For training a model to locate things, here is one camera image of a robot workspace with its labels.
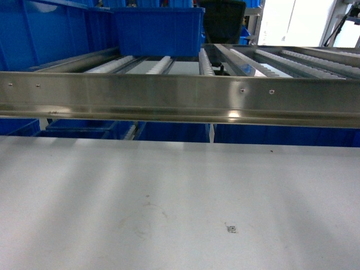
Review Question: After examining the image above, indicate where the large blue bin far left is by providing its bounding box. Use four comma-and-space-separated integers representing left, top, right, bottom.
1, 1, 118, 71

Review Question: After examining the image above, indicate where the black office chair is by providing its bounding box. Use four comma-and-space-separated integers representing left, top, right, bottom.
199, 0, 246, 44

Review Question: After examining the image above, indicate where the blue bin below shelf right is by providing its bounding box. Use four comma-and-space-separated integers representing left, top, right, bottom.
214, 124, 359, 147

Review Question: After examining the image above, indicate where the blue bin below shelf left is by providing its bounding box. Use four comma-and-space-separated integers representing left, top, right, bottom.
34, 119, 116, 139

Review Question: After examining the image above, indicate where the stainless steel roller shelf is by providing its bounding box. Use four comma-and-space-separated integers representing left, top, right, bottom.
1, 44, 359, 128

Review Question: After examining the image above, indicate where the blue bin below shelf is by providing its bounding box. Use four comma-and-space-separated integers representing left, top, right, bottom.
214, 124, 359, 147
34, 119, 116, 139

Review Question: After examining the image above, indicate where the blue bin on roller shelf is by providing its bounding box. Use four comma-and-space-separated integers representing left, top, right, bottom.
114, 7, 205, 57

